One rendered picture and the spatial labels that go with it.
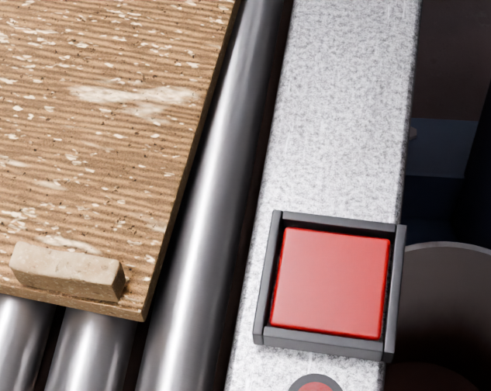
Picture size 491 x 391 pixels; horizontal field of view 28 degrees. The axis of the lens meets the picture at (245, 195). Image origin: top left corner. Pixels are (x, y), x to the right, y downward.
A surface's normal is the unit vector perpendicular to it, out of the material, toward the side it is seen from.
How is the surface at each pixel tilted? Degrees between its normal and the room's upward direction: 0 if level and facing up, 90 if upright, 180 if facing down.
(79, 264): 2
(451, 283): 87
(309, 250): 0
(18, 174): 0
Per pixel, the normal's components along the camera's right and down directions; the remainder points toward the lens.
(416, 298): 0.11, 0.84
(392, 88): -0.06, -0.47
